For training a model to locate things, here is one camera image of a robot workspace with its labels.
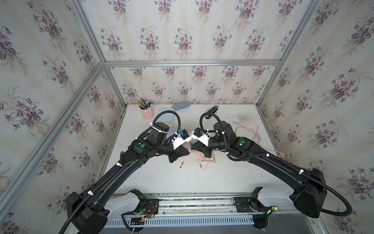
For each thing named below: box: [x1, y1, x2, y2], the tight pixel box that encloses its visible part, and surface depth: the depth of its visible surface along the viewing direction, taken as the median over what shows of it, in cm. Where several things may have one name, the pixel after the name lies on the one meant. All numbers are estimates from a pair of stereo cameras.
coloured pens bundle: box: [136, 96, 153, 110], surface depth 107 cm
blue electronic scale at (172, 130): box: [166, 126, 179, 139], surface depth 59 cm
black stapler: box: [206, 105, 219, 114], surface depth 116 cm
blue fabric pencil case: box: [171, 100, 191, 111], surface depth 120 cm
